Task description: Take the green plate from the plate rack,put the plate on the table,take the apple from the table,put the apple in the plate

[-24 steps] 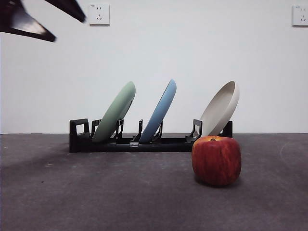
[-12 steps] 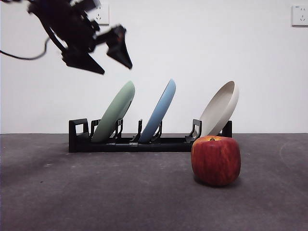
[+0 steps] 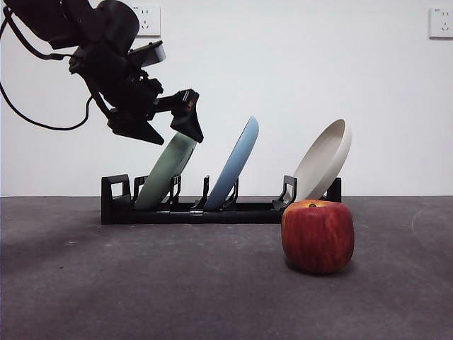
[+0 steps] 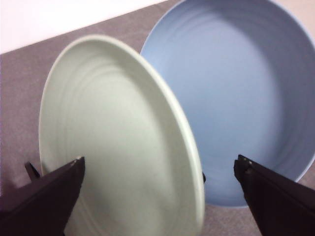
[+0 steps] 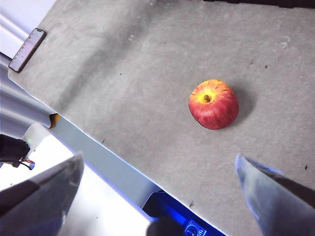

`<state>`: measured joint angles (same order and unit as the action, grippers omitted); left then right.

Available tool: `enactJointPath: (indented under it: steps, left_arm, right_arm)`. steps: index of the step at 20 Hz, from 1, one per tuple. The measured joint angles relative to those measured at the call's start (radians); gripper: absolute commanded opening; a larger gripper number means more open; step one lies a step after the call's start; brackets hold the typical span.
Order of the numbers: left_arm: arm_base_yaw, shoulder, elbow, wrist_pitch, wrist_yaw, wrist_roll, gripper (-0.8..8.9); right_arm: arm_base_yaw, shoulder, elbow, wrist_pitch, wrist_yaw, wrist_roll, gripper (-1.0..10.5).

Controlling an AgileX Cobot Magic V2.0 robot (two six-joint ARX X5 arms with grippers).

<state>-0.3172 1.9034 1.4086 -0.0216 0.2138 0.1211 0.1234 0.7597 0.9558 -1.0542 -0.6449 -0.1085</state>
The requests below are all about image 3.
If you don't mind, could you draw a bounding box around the green plate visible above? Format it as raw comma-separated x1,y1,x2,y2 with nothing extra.
134,132,197,210

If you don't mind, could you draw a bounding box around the red apple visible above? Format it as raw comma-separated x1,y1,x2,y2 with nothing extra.
280,198,355,275

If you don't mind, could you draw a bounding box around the blue plate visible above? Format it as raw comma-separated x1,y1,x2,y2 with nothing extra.
203,115,260,210

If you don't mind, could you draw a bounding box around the black plate rack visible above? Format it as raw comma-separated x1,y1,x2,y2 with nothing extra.
101,174,343,225

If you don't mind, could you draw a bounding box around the beige plate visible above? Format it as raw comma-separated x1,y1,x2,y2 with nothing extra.
292,118,353,203

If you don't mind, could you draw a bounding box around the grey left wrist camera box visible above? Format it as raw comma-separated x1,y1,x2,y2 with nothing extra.
127,40,167,69

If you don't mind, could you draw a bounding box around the white wall socket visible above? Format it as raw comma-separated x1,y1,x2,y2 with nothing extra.
132,4,161,38
428,6,453,40

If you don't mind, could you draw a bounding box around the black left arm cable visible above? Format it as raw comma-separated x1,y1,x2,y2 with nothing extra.
0,81,96,132
0,6,76,62

